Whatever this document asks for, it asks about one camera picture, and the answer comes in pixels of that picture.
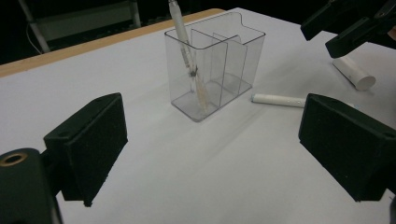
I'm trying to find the clear transparent pen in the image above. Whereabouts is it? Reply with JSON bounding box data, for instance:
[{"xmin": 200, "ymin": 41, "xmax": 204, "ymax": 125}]
[{"xmin": 167, "ymin": 0, "xmax": 209, "ymax": 115}]

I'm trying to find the slim white pen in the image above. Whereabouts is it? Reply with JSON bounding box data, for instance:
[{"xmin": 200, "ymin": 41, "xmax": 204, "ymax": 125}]
[{"xmin": 250, "ymin": 92, "xmax": 307, "ymax": 109}]

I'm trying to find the clear plastic desk organizer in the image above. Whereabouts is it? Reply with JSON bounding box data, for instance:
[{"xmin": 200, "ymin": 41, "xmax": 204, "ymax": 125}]
[{"xmin": 163, "ymin": 11, "xmax": 266, "ymax": 123}]

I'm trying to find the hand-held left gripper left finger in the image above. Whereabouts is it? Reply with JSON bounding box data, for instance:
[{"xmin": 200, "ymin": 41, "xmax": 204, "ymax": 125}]
[{"xmin": 42, "ymin": 91, "xmax": 129, "ymax": 208}]

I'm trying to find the white table board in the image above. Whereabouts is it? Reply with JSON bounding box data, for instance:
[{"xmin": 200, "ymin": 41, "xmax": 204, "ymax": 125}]
[{"xmin": 0, "ymin": 7, "xmax": 396, "ymax": 224}]

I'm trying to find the thick white glue stick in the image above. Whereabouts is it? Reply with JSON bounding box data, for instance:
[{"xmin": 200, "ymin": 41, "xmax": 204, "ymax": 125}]
[{"xmin": 332, "ymin": 55, "xmax": 376, "ymax": 91}]

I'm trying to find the white metal stand frame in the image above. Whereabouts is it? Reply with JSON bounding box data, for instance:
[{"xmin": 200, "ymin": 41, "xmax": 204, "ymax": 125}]
[{"xmin": 18, "ymin": 0, "xmax": 142, "ymax": 54}]

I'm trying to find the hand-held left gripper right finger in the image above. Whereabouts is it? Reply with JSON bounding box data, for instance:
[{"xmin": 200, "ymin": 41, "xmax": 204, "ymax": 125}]
[{"xmin": 297, "ymin": 92, "xmax": 396, "ymax": 203}]

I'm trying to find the wooden table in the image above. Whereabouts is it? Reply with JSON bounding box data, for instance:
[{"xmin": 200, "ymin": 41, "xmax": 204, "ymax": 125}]
[{"xmin": 0, "ymin": 7, "xmax": 225, "ymax": 78}]

